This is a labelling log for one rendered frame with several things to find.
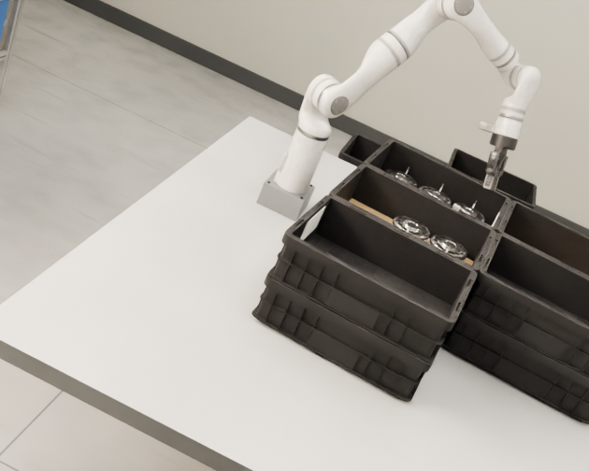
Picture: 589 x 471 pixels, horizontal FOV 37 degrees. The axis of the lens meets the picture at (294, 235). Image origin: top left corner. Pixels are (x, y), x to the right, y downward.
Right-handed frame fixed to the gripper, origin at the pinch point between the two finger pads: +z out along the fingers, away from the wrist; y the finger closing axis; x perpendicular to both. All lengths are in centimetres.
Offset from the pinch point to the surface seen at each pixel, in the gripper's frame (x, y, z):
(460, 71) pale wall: 92, 251, -53
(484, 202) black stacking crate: 1.0, 4.4, 5.7
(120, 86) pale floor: 237, 137, 7
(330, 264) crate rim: 8, -85, 24
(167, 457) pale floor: 55, -43, 99
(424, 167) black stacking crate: 20.1, 0.0, 0.8
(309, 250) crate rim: 13, -86, 22
